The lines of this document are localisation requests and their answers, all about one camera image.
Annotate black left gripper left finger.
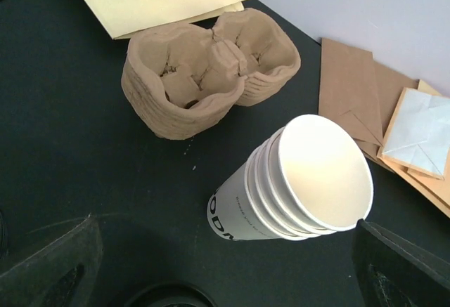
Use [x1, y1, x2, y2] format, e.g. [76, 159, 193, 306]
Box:
[1, 216, 103, 306]

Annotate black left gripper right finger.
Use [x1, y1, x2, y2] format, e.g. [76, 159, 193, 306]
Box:
[352, 219, 449, 306]

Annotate orange paper bag white handles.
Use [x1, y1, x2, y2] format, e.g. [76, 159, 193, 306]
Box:
[377, 80, 449, 216]

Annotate stack of black cup lids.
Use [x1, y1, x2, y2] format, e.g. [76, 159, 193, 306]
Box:
[120, 282, 217, 307]

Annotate stack of white paper cups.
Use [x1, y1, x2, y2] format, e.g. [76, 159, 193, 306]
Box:
[207, 115, 374, 241]

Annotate brown flat paper bag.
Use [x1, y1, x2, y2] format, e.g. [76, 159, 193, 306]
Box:
[319, 38, 418, 169]

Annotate stack of pulp cup carriers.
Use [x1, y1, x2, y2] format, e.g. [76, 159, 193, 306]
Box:
[121, 8, 301, 140]

